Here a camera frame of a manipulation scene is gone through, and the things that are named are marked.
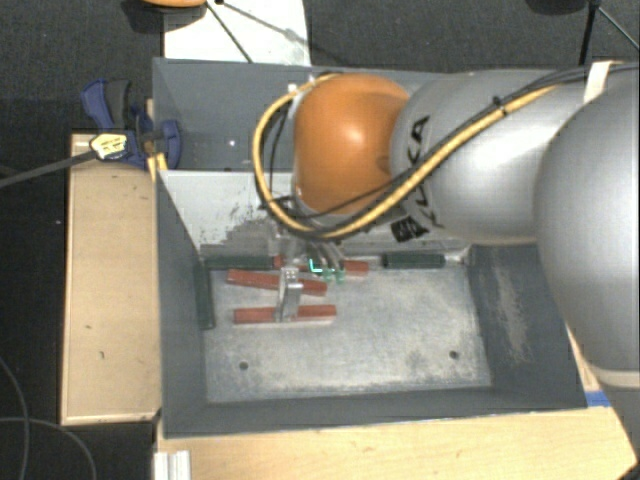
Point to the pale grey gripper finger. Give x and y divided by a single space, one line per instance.
296 300
284 293

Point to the dark green flat block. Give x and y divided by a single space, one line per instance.
204 298
235 262
413 260

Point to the grey metal bin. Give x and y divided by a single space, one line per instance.
350 358

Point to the pale wood flat board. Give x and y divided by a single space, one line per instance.
110 293

